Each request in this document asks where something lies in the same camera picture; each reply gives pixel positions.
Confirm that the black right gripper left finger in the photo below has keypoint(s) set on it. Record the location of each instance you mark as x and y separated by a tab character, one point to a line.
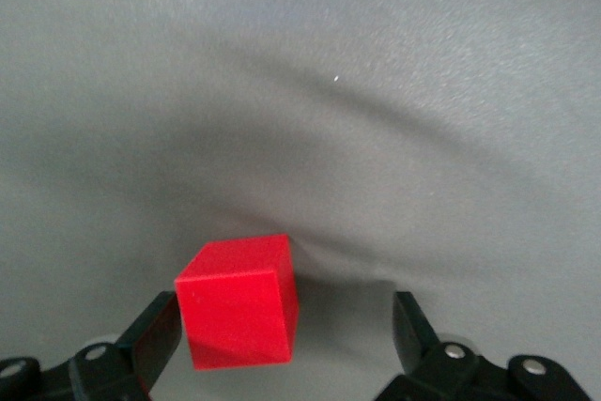
150	349

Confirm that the red cube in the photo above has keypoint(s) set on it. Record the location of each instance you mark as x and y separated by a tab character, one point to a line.
235	307

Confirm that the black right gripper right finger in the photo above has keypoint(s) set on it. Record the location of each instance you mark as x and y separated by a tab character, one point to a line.
413	335

